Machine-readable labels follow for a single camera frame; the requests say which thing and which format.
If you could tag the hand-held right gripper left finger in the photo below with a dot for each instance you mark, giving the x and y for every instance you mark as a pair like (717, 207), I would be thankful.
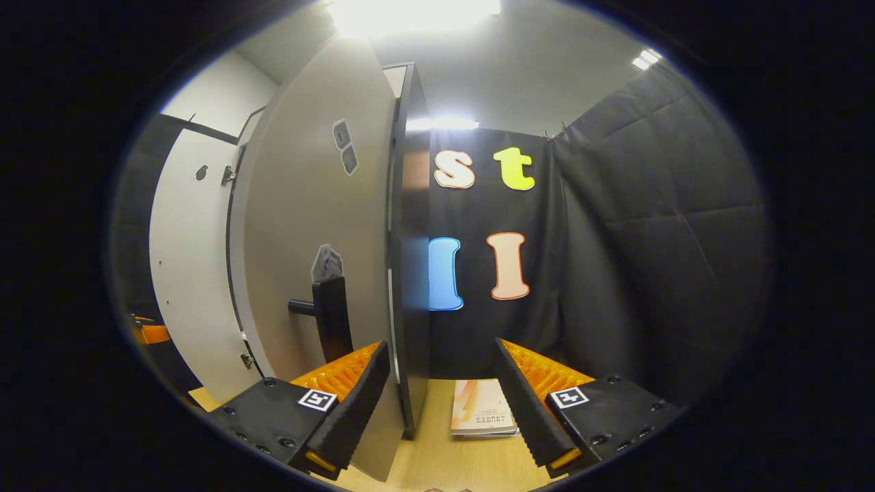
(355, 410)

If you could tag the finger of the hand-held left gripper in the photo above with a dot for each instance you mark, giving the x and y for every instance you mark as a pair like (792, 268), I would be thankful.
(154, 333)

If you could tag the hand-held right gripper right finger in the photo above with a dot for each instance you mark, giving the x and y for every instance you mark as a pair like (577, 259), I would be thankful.
(526, 410)

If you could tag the grey cabinet door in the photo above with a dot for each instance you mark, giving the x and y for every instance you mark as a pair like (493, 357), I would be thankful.
(191, 273)
(307, 205)

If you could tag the grey cabinet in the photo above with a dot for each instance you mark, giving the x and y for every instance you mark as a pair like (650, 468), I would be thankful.
(412, 273)

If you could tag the white paperback book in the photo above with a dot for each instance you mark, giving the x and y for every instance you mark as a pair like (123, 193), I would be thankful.
(478, 410)

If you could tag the black backdrop cloth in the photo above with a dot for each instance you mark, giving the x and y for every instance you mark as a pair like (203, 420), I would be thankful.
(478, 335)

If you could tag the black quilted cloth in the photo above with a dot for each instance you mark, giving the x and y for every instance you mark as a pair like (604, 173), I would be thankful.
(670, 260)

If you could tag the ceiling light panel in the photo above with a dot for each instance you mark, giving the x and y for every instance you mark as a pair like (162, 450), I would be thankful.
(647, 59)
(443, 124)
(413, 14)

